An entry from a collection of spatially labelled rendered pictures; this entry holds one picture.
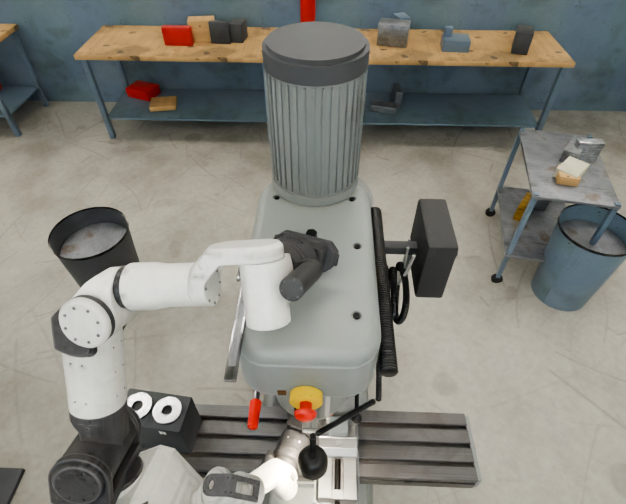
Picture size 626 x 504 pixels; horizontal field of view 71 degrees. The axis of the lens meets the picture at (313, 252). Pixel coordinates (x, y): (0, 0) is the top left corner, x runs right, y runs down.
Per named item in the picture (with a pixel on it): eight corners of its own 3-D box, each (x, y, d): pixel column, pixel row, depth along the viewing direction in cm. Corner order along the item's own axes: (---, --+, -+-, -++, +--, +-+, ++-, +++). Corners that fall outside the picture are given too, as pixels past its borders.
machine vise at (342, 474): (360, 506, 140) (362, 496, 132) (313, 504, 140) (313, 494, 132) (357, 401, 164) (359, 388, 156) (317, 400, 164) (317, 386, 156)
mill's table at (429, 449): (478, 489, 150) (485, 482, 145) (121, 475, 153) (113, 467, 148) (465, 422, 166) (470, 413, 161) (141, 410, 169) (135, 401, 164)
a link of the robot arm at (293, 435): (327, 413, 127) (312, 453, 119) (326, 427, 133) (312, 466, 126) (287, 398, 130) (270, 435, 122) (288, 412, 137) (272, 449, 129)
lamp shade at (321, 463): (306, 486, 102) (306, 477, 98) (292, 458, 107) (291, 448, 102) (333, 470, 105) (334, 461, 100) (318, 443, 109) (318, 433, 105)
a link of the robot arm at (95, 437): (47, 429, 68) (57, 495, 72) (106, 433, 68) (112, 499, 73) (84, 382, 79) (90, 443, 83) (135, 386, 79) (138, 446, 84)
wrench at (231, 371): (242, 383, 68) (242, 380, 68) (217, 382, 68) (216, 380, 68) (260, 266, 85) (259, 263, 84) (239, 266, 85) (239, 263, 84)
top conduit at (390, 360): (397, 378, 81) (399, 368, 79) (374, 377, 82) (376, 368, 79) (380, 216, 113) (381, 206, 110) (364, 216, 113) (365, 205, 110)
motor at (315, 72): (359, 209, 97) (373, 63, 74) (268, 206, 97) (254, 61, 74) (356, 157, 110) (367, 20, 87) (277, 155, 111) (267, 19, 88)
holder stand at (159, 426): (191, 454, 151) (178, 431, 136) (130, 444, 153) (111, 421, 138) (202, 420, 159) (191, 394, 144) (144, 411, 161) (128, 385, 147)
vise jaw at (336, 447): (356, 459, 143) (357, 455, 140) (318, 458, 143) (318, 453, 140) (356, 441, 147) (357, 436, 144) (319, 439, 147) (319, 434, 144)
